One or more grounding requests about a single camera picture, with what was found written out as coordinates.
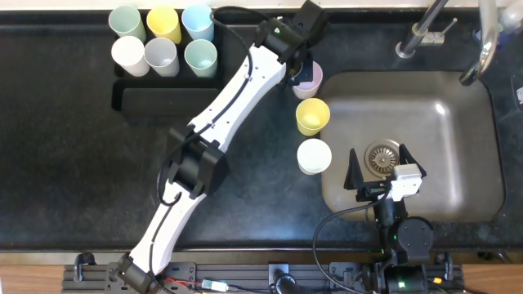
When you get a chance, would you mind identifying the black tray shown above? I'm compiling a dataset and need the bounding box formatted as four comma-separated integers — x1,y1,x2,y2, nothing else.
113,24,225,81
111,77,224,118

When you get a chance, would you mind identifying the steel tap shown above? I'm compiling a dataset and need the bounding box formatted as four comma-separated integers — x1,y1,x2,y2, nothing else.
395,0,502,87

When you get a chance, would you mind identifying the blue soap bottle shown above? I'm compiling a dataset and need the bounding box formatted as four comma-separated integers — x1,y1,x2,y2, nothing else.
476,2,523,46

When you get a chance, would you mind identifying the green cup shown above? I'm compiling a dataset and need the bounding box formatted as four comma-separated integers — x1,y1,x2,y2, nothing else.
108,5,147,43
183,38,218,78

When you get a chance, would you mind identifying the grey cup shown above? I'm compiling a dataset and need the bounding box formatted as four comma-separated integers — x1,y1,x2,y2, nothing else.
143,37,181,78

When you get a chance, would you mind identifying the white cup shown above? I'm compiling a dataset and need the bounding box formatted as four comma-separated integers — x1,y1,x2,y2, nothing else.
110,35,150,78
297,138,333,176

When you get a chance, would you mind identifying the yellow cup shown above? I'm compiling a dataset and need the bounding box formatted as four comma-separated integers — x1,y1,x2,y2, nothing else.
295,97,331,137
145,5,182,45

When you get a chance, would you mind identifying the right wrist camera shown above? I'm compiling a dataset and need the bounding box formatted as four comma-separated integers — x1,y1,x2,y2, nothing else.
389,163,424,202

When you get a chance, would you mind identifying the mounting rail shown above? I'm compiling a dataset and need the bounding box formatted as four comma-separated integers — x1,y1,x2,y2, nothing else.
60,261,465,294

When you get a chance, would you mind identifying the steel sink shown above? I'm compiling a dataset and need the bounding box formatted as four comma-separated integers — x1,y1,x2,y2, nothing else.
320,71,506,223

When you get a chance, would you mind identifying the pink cup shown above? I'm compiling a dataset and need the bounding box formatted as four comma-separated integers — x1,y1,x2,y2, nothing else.
292,60,324,100

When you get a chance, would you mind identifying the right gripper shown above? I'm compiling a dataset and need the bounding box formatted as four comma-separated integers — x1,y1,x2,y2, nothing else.
343,143,428,203

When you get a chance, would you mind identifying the blue cup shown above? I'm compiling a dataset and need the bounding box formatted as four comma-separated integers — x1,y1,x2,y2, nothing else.
181,4,215,42

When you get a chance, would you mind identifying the black cable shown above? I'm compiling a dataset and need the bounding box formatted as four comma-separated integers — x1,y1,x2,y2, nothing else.
312,185,391,294
156,5,273,207

